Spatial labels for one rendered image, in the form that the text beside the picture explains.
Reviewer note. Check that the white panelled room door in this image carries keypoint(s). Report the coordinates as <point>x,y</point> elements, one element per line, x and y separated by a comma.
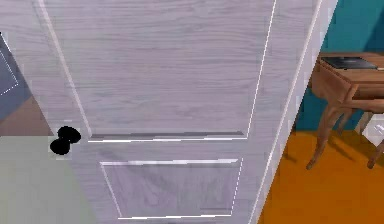
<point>173,83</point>

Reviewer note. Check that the brown wooden desk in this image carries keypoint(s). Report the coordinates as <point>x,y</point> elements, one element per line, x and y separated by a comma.
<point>343,90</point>

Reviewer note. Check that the black round door knob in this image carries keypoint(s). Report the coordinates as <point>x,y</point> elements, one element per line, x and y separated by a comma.
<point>65,140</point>

